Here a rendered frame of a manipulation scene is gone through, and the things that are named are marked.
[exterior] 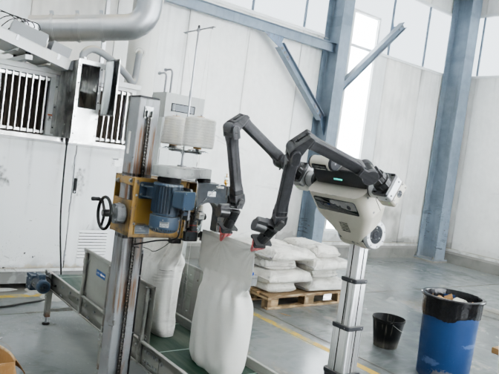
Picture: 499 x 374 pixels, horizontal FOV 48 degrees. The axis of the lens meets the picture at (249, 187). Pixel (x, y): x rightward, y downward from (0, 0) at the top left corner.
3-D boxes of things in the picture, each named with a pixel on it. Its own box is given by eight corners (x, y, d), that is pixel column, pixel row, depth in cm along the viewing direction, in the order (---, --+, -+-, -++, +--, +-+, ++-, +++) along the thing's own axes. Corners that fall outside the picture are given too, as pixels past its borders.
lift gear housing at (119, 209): (125, 225, 292) (128, 204, 292) (115, 225, 289) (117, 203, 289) (116, 222, 301) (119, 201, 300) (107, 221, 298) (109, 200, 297)
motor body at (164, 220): (183, 234, 286) (189, 185, 284) (156, 234, 276) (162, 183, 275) (168, 228, 298) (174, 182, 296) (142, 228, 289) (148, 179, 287)
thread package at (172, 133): (190, 148, 314) (194, 117, 313) (168, 145, 305) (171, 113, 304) (177, 145, 325) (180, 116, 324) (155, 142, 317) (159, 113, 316)
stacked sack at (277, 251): (318, 263, 607) (320, 249, 606) (270, 263, 567) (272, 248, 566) (292, 254, 641) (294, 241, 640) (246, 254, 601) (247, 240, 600)
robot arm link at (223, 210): (245, 199, 291) (237, 195, 298) (226, 196, 284) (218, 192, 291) (240, 221, 292) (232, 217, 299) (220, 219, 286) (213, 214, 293)
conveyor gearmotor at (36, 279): (56, 296, 428) (58, 277, 428) (36, 297, 419) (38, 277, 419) (44, 286, 452) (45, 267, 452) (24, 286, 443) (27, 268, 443)
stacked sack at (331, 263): (353, 271, 646) (355, 259, 645) (310, 273, 605) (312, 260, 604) (326, 263, 681) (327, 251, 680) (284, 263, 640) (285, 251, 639)
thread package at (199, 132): (219, 152, 293) (223, 119, 292) (191, 148, 283) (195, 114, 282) (202, 150, 306) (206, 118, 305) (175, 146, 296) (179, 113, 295)
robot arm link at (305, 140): (307, 134, 233) (301, 122, 241) (287, 159, 238) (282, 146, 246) (383, 175, 253) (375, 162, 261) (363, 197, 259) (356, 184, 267)
